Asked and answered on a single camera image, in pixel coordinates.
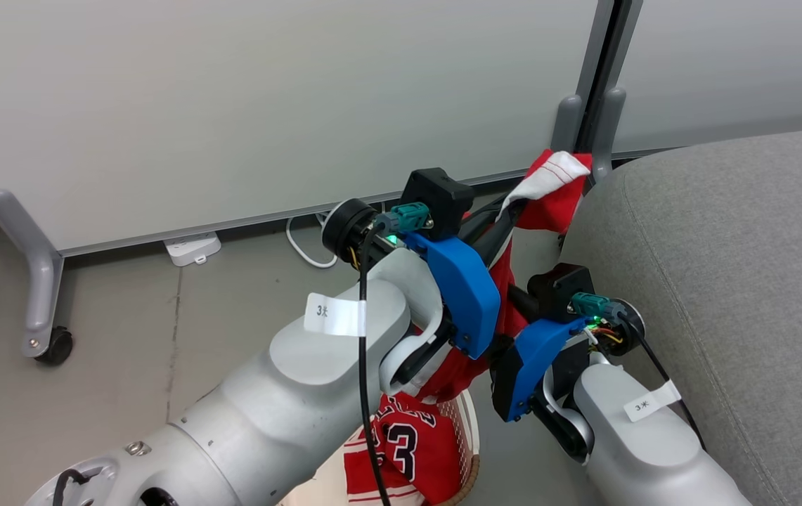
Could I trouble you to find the grey partition leg with caster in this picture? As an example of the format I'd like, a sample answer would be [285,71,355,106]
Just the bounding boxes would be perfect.
[0,188,65,359]

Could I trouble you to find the teal left camera connector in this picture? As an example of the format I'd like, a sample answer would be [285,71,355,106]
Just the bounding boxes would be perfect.
[375,202,435,234]

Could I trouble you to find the white looped power cable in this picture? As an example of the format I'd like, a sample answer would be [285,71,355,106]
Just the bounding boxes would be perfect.
[285,209,339,270]

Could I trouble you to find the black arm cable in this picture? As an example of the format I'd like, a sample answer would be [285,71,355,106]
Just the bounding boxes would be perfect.
[617,313,707,450]
[357,219,393,506]

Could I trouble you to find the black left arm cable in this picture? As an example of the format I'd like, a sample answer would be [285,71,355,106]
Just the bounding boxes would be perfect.
[357,219,393,506]

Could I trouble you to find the narrow white partition panel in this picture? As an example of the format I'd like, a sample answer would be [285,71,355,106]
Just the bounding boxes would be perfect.
[612,0,802,159]

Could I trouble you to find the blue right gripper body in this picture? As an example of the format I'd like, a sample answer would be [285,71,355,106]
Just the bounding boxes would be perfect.
[491,316,593,424]

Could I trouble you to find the teal right camera connector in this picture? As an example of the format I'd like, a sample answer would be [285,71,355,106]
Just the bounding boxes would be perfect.
[569,292,628,320]

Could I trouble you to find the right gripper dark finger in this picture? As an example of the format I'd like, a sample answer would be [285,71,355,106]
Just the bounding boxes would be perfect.
[506,285,543,322]

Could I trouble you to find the red white basketball jersey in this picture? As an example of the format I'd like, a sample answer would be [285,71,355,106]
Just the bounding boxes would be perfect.
[344,149,593,506]

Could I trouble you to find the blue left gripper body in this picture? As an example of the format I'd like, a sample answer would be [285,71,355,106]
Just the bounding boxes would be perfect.
[381,232,502,361]

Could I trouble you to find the teal camera connector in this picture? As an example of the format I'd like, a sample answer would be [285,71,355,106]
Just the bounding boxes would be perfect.
[569,292,628,320]
[375,202,435,234]

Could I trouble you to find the black cable loop arm base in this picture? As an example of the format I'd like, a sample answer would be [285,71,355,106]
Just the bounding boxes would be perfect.
[51,467,92,506]

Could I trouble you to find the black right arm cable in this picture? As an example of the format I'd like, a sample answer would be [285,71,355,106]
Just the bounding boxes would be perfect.
[617,313,707,450]

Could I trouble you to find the white power strip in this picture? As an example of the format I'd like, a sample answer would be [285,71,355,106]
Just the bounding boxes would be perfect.
[163,232,222,268]

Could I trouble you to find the black caster wheel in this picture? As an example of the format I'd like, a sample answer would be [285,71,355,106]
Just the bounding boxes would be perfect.
[35,325,75,366]

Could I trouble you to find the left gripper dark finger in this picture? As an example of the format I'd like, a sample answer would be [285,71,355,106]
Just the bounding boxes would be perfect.
[466,179,537,241]
[475,209,517,270]

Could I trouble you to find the cream perforated laundry basket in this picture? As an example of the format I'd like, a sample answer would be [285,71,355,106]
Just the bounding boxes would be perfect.
[278,390,480,506]

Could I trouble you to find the grey fabric sofa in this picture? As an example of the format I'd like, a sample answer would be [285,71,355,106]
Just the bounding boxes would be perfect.
[559,125,802,506]

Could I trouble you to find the wide white partition panel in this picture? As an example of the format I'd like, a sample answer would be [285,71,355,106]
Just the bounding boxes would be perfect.
[0,0,616,257]

